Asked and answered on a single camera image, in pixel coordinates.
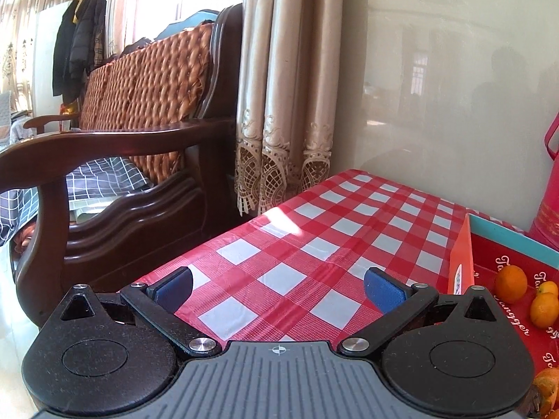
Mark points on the beige lace curtain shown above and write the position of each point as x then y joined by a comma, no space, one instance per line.
284,96

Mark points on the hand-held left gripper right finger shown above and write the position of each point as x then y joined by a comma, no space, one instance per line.
384,292

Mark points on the blue cloth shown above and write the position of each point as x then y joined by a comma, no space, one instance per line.
187,22

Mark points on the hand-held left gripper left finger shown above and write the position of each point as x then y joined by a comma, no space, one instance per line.
174,290

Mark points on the dark wooden sofa frame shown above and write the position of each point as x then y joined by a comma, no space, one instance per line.
131,227

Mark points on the brown woven sofa back cushion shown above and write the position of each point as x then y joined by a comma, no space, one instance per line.
144,91

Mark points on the navy plaid seat cushion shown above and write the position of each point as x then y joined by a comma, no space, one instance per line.
100,176

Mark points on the white board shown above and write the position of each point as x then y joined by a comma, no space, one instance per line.
43,61

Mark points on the red white checkered tablecloth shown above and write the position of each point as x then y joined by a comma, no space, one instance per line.
284,244

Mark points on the sheer window curtain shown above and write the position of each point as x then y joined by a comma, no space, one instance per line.
26,22

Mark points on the orange mandarin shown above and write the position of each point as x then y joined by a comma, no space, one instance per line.
548,390
545,310
511,283
549,287

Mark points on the black hanging coat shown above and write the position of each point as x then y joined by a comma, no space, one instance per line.
76,48

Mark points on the red orange cardboard box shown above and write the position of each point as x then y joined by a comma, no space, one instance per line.
489,248

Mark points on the red thermos flask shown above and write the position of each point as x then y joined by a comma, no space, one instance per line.
548,209

